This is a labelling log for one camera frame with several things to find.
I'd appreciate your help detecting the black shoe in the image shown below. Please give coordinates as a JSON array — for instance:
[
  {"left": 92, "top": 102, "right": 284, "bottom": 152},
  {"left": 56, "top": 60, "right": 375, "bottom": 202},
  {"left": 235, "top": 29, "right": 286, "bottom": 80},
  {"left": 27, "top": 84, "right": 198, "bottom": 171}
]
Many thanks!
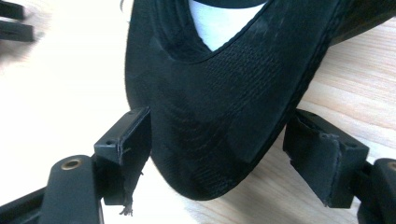
[{"left": 124, "top": 0, "right": 396, "bottom": 202}]

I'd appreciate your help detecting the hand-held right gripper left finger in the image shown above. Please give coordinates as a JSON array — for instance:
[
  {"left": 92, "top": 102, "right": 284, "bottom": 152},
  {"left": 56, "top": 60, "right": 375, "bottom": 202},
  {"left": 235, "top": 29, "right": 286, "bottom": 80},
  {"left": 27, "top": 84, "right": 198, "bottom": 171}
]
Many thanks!
[{"left": 92, "top": 106, "right": 153, "bottom": 217}]

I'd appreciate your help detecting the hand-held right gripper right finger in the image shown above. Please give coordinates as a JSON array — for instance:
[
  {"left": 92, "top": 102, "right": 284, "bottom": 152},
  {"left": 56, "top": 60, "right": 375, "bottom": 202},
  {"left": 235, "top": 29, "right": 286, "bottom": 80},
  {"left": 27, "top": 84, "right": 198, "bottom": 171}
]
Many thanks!
[{"left": 282, "top": 108, "right": 370, "bottom": 209}]

